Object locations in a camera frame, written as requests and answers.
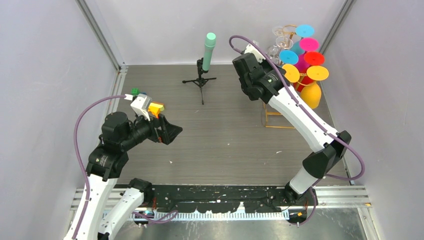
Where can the blue wine glass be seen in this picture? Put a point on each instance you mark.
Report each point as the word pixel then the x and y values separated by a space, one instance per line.
pixel 288 57

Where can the magenta wine glass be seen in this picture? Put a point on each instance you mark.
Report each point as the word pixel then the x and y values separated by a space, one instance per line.
pixel 309 45

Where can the cyan wine glass back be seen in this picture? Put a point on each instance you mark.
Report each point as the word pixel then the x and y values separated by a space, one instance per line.
pixel 300 32

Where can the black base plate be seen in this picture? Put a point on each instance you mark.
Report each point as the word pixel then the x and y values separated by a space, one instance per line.
pixel 220 199

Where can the mint green microphone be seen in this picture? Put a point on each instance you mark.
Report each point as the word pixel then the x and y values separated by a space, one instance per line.
pixel 209 45

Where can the green toy block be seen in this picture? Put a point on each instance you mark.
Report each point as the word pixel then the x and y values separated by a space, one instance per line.
pixel 135 91

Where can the aluminium frame rail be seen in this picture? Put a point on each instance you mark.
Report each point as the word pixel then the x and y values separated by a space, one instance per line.
pixel 326 197

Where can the clear wine glass front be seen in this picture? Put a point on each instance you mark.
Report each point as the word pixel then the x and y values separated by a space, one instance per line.
pixel 281 43

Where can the clear wine glass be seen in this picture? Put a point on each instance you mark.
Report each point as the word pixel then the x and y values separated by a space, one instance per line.
pixel 280 31
pixel 281 43

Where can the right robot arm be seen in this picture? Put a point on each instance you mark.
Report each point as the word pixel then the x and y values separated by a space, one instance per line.
pixel 267 82

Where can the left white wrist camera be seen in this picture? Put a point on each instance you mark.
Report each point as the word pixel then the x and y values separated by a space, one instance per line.
pixel 140 106

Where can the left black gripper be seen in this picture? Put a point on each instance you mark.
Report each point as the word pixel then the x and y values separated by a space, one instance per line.
pixel 166 133

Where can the red wine glass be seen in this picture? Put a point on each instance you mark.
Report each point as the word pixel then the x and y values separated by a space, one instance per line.
pixel 306 60

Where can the orange wine glass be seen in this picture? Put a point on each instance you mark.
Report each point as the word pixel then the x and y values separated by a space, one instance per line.
pixel 311 94
pixel 295 77

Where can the gold wire glass rack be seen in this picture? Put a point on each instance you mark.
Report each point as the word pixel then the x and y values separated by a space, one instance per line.
pixel 267 112

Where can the clear wine glass back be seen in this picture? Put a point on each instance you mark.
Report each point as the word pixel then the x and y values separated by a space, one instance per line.
pixel 280 31

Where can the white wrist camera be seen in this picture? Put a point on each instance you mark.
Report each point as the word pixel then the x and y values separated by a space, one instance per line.
pixel 251 49
pixel 140 106

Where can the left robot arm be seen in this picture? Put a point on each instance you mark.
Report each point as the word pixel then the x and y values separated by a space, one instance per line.
pixel 104 167

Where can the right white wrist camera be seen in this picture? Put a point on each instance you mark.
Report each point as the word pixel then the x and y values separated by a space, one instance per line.
pixel 251 49

